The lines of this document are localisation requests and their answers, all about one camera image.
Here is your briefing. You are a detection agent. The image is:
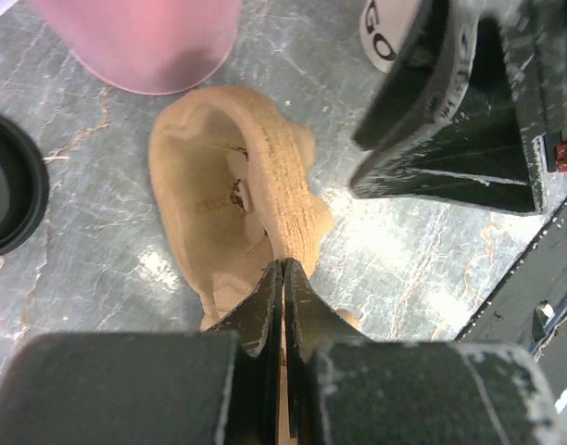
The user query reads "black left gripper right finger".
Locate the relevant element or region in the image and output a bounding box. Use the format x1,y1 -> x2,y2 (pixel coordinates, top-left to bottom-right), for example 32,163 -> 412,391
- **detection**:
283,259 -> 567,444

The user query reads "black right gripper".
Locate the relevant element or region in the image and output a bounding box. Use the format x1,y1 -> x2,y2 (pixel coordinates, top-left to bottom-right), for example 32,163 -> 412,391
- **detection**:
349,1 -> 567,214

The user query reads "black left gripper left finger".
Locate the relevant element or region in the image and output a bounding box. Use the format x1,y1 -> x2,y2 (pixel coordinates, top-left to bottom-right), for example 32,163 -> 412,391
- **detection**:
0,262 -> 283,444

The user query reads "white paper coffee cup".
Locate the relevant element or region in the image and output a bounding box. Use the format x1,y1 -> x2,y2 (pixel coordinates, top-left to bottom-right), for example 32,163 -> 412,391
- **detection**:
359,1 -> 481,126

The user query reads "brown cardboard cup carrier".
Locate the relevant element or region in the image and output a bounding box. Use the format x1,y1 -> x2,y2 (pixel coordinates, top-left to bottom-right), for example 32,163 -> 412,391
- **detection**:
148,86 -> 334,329

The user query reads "pink straw holder cup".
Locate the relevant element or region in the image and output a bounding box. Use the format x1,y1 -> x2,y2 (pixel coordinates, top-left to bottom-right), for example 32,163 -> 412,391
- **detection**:
31,0 -> 242,95

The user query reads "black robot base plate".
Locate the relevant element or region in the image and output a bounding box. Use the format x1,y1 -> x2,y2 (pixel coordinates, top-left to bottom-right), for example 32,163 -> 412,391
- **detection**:
456,198 -> 567,413

